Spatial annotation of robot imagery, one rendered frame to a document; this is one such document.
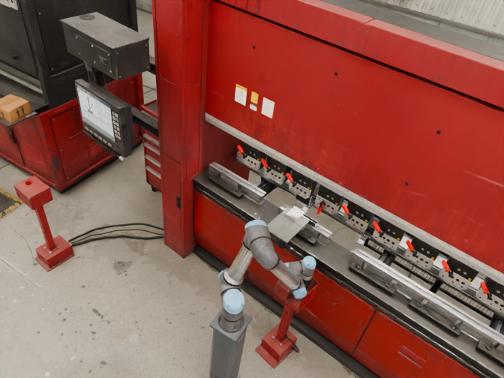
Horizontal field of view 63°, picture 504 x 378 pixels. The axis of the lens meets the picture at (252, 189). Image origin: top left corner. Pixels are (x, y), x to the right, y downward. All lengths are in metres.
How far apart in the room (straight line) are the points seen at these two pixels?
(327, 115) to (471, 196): 0.81
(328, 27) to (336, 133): 0.55
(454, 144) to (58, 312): 2.92
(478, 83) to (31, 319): 3.21
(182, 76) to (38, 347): 2.14
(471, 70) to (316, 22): 0.73
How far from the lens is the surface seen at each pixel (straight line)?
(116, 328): 3.37
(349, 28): 2.06
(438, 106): 2.01
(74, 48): 2.77
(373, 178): 2.29
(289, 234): 2.61
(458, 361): 2.74
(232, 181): 3.00
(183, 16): 2.45
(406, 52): 1.97
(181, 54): 2.53
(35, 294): 3.70
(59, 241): 3.83
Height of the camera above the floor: 2.88
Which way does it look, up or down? 41 degrees down
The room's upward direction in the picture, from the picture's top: 8 degrees clockwise
